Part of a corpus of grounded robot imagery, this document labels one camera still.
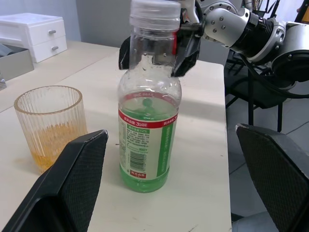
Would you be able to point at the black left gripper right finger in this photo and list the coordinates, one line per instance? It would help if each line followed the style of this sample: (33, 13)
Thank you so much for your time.
(275, 174)

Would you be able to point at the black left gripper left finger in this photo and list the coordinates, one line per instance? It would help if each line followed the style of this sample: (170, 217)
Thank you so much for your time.
(65, 183)

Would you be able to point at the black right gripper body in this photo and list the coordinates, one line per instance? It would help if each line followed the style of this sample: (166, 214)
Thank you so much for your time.
(187, 31)

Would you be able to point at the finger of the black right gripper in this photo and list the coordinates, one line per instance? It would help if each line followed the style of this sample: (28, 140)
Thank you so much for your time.
(124, 54)
(187, 62)

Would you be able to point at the clear juice bottle green liquid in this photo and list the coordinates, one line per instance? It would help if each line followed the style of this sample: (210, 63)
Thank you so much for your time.
(144, 135)

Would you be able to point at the ribbed glass with orange liquid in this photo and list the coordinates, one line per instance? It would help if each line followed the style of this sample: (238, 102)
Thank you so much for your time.
(49, 125)

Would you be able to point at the white two-drawer box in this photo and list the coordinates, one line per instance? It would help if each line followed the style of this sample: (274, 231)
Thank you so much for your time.
(41, 33)

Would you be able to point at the grey tray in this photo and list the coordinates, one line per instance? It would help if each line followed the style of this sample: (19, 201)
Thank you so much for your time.
(13, 60)

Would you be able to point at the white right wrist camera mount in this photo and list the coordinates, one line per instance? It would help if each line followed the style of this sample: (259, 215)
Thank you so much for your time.
(189, 9)

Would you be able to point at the black metal chair frame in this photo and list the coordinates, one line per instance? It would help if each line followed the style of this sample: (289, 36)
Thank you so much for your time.
(251, 101)

